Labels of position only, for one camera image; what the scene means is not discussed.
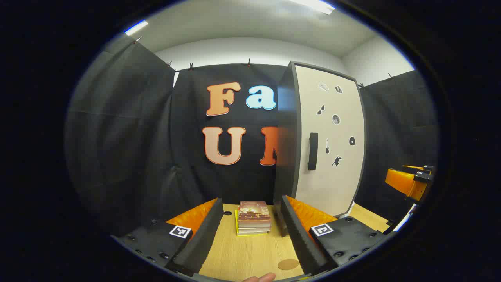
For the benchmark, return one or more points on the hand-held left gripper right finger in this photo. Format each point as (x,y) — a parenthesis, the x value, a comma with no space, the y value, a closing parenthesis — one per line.
(297,239)

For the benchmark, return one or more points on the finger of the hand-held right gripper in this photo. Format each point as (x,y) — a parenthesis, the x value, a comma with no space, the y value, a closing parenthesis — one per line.
(399,182)
(417,167)

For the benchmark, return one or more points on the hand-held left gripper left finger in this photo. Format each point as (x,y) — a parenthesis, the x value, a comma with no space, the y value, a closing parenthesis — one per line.
(203,239)

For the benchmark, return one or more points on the round brown coaster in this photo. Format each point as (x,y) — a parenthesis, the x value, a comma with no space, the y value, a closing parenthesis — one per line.
(288,264)

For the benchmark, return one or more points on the grey cabinet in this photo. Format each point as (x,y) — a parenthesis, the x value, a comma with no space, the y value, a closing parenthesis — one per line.
(285,137)

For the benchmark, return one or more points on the white book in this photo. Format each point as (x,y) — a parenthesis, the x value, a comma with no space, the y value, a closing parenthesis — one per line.
(254,230)

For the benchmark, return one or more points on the black backdrop cloth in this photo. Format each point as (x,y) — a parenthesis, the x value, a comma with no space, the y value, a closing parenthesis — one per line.
(137,137)

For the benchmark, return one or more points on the ceiling light strip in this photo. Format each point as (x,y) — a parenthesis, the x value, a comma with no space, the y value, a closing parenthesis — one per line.
(313,6)
(136,27)

